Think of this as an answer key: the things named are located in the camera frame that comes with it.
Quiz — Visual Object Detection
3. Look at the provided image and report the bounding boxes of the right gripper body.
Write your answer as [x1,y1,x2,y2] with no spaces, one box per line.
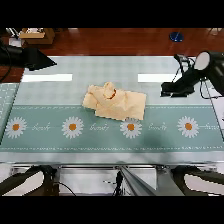
[160,71,198,99]

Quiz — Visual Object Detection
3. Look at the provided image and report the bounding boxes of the cardboard box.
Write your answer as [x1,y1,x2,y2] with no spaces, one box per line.
[18,27,56,46]

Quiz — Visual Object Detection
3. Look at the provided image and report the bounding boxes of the blue round object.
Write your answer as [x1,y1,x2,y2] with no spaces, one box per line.
[168,31,185,43]

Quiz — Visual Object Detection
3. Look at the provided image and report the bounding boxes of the silver frame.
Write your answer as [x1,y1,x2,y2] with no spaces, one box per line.
[0,161,224,197]

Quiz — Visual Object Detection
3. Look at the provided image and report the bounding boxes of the pale yellow shirt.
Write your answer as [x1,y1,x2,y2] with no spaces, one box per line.
[81,81,148,122]

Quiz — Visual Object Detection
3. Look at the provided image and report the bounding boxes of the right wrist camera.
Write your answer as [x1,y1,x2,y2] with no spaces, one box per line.
[172,53,192,74]

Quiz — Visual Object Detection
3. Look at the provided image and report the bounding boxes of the black cable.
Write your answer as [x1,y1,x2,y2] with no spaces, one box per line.
[53,179,78,197]
[199,75,222,100]

